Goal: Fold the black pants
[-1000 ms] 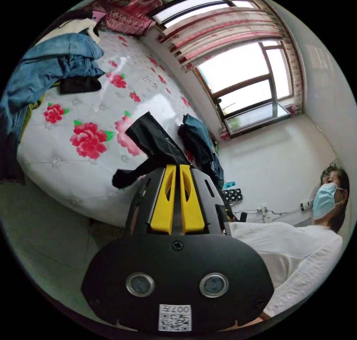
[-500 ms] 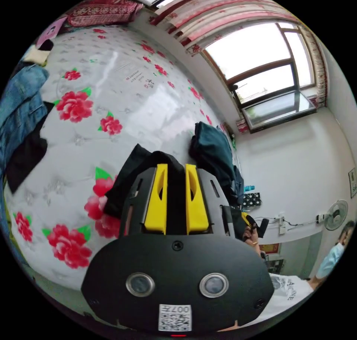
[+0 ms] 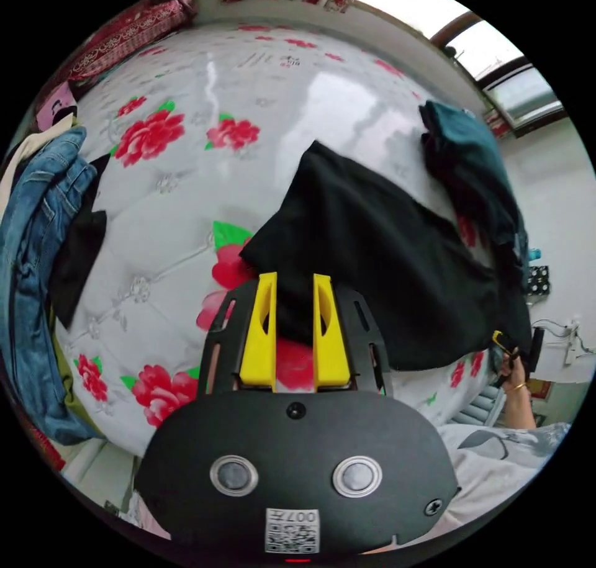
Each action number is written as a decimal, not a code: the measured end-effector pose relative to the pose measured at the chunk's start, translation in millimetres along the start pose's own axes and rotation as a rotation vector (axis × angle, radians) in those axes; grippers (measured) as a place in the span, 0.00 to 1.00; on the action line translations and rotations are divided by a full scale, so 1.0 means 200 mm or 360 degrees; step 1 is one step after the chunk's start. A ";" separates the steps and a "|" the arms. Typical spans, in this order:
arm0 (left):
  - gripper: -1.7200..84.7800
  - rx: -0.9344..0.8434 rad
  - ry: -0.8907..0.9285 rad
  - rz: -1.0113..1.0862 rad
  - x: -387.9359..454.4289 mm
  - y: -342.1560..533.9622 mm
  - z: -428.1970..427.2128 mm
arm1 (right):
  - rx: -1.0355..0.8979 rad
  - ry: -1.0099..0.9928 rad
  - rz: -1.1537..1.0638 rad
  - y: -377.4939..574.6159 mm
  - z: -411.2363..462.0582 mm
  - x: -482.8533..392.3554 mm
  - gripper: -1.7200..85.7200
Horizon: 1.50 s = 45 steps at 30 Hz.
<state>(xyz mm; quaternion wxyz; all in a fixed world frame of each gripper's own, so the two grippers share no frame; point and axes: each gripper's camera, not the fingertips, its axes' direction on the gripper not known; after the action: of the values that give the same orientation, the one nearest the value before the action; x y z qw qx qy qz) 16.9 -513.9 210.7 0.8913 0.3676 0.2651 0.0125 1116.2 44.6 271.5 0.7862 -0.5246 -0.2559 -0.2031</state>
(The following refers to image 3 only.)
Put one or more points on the red patterned quilt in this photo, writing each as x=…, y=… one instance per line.
x=125, y=37

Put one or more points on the bed with floral sheet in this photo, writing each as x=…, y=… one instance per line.
x=163, y=251

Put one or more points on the dark teal garment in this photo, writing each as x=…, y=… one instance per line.
x=470, y=158

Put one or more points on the person's right hand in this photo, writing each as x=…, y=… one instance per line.
x=512, y=375

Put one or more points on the pile of clothes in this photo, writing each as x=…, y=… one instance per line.
x=32, y=233

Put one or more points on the person's body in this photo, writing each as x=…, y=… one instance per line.
x=503, y=465

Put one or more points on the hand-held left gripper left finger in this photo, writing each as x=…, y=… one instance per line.
x=257, y=344

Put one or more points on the window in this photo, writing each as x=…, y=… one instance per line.
x=526, y=98

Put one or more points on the person's right forearm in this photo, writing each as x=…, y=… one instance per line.
x=520, y=407

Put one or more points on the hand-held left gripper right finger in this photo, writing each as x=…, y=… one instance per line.
x=331, y=349

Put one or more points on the black pants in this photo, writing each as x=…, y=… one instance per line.
x=372, y=260

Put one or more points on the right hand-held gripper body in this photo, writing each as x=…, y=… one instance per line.
x=512, y=348

